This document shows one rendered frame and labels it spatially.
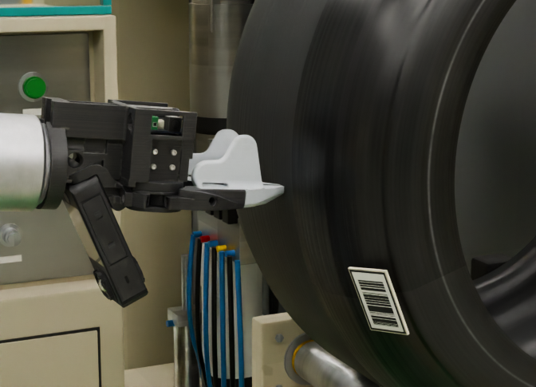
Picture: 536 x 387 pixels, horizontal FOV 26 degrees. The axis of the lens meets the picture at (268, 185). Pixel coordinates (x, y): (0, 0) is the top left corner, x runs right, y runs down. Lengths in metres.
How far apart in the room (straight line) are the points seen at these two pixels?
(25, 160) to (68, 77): 0.73
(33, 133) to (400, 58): 0.28
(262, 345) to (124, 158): 0.44
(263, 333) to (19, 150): 0.50
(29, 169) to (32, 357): 0.76
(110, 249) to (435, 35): 0.30
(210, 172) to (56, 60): 0.69
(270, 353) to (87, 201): 0.45
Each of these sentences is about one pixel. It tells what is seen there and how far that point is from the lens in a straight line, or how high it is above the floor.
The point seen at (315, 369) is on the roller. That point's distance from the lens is 1.27.
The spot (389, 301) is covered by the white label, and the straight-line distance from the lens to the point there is 0.93.
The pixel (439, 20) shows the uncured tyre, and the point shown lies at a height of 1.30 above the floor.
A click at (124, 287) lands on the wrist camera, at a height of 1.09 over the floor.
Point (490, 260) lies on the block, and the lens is 1.41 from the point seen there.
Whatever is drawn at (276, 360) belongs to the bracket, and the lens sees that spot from 1.32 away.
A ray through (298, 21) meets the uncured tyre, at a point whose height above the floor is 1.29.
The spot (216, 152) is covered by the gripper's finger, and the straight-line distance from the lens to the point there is 0.98.
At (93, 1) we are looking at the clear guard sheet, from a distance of 1.59.
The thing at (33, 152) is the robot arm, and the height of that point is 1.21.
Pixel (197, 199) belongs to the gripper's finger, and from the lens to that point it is 0.92.
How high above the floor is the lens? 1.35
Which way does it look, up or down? 11 degrees down
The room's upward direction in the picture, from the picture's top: straight up
